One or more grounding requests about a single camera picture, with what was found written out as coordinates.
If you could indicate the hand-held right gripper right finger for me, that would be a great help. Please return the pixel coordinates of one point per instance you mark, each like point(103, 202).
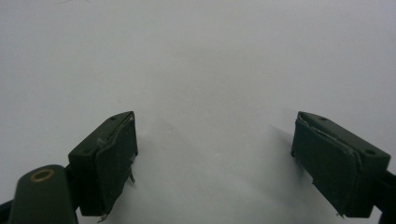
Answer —
point(339, 168)

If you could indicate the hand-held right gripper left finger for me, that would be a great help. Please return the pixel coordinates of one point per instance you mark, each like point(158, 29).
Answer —
point(106, 165)

